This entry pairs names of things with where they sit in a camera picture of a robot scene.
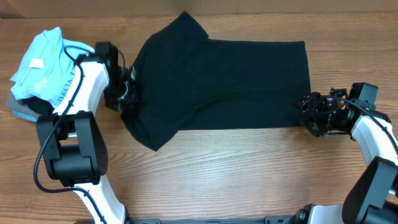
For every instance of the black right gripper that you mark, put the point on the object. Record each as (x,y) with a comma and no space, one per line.
(308,101)

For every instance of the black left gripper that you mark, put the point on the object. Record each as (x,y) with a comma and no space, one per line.
(131,101)

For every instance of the black t-shirt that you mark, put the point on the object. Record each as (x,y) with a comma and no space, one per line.
(188,81)

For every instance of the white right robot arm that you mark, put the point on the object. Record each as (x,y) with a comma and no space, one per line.
(353,112)

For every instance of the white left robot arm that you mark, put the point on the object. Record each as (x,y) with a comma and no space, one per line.
(73,156)

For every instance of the folded light blue shirt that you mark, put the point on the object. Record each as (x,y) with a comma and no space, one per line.
(46,70)

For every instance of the folded black shirt in stack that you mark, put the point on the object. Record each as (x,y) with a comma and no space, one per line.
(39,106)

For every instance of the folded grey shirt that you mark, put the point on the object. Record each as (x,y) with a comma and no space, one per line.
(21,110)

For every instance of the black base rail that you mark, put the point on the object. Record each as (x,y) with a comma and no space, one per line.
(266,220)

